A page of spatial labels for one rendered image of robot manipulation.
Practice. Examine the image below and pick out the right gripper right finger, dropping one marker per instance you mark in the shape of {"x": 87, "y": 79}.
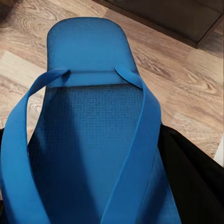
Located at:
{"x": 196, "y": 180}

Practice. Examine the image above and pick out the nightstand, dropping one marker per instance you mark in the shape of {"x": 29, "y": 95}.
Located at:
{"x": 188, "y": 21}

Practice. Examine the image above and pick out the sandal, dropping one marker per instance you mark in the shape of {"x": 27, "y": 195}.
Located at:
{"x": 93, "y": 157}

